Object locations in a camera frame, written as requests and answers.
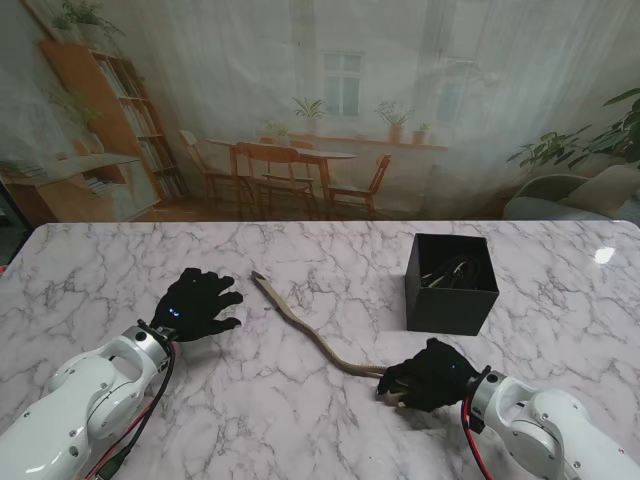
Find dark brown woven belt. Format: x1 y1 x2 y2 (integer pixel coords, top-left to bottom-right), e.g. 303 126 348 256
419 253 490 291

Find black belt storage box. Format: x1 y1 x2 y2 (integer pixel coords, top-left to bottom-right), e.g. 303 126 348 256
404 232 500 337

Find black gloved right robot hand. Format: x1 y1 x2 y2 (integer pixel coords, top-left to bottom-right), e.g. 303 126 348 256
377 337 491 414

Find printed room backdrop cloth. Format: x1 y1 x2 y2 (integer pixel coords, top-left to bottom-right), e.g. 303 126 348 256
0 0 640 224

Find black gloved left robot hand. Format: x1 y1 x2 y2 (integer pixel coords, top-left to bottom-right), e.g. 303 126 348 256
149 267 245 344

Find beige woven belt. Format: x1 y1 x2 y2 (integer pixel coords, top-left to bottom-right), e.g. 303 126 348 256
251 269 409 407

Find arm red black cables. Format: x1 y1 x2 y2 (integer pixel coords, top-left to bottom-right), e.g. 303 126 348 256
84 344 180 480
460 392 499 480

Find left arm red black cables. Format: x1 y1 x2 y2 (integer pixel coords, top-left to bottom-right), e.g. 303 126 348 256
84 344 180 480

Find right arm red black cables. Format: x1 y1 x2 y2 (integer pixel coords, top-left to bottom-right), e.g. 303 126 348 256
460 392 499 480

